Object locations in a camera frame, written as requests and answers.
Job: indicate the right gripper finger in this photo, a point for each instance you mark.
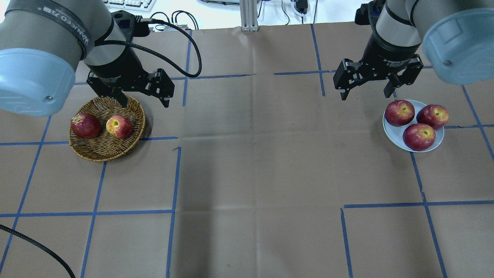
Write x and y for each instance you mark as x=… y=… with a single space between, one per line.
x=389 y=89
x=344 y=93

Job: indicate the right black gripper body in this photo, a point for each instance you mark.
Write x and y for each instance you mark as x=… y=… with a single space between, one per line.
x=387 y=51

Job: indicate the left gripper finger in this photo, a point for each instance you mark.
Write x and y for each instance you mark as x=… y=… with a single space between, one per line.
x=165 y=101
x=120 y=97

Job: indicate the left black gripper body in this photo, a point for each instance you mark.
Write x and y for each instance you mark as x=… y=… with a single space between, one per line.
x=117 y=66

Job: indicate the red yellow apple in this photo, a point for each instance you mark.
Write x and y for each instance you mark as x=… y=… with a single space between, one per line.
x=119 y=126

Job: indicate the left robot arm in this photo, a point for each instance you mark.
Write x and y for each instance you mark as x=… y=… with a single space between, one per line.
x=43 y=41

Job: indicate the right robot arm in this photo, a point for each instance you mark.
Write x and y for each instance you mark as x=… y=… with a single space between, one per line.
x=456 y=36

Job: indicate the red apple on plate left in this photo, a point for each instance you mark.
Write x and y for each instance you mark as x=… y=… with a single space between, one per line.
x=399 y=113

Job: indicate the red apple on plate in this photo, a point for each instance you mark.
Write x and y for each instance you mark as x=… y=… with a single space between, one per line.
x=437 y=116
x=399 y=113
x=419 y=137

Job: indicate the dark red apple in basket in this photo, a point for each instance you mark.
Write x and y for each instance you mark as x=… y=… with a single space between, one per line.
x=85 y=126

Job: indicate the light blue plate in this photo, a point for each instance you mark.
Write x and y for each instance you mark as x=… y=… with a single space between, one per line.
x=395 y=135

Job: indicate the woven wicker basket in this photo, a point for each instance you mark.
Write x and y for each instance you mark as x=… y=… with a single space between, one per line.
x=106 y=147

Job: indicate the red apple on plate right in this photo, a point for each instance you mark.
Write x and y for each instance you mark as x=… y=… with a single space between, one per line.
x=437 y=116

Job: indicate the red apple on plate front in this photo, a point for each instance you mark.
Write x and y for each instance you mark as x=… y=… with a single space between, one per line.
x=419 y=137

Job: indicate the white keyboard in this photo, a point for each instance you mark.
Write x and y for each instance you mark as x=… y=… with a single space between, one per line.
x=134 y=5

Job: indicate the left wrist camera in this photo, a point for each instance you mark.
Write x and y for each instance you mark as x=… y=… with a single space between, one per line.
x=131 y=25

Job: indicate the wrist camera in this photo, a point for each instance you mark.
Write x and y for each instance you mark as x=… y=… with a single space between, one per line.
x=369 y=12
x=131 y=25

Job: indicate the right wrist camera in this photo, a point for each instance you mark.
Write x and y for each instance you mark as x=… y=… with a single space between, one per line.
x=369 y=12

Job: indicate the aluminium frame post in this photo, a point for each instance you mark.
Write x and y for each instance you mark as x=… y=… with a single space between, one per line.
x=248 y=15

